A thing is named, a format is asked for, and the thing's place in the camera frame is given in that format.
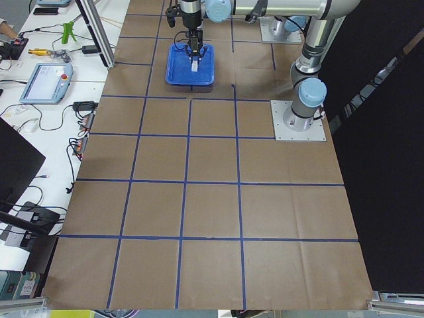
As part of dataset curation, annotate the blue teach pendant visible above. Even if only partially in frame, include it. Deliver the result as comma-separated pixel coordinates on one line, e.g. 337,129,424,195
19,63,74,104

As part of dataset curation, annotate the green handled reacher grabber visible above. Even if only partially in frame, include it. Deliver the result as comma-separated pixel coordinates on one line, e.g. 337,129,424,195
61,21,77,44

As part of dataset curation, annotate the black power adapter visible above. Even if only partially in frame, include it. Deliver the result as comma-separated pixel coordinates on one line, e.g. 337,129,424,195
81,45,99,54

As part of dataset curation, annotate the yellow tool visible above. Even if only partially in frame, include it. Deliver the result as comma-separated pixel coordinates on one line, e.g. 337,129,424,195
28,48,51,56

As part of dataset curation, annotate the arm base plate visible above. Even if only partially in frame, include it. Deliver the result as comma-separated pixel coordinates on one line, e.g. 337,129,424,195
270,100,327,142
260,16,302,44

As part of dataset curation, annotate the aluminium frame post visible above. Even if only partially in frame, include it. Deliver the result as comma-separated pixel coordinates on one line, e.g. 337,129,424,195
76,0,115,70

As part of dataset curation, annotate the brown paper table cover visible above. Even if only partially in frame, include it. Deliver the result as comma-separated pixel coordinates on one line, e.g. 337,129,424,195
43,1,372,310

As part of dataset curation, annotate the blue plastic tray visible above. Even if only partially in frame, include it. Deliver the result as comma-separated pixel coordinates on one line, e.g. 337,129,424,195
165,44,215,85

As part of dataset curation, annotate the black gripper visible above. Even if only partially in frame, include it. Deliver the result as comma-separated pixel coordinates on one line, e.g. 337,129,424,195
180,0,208,61

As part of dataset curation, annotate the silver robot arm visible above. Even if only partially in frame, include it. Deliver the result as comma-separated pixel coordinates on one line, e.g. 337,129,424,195
270,15,307,36
166,0,359,132

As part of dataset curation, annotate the white building block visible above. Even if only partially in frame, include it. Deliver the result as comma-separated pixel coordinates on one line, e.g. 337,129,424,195
191,59,199,72

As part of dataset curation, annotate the black monitor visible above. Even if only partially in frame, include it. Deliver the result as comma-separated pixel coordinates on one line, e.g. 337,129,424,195
0,119,46,212

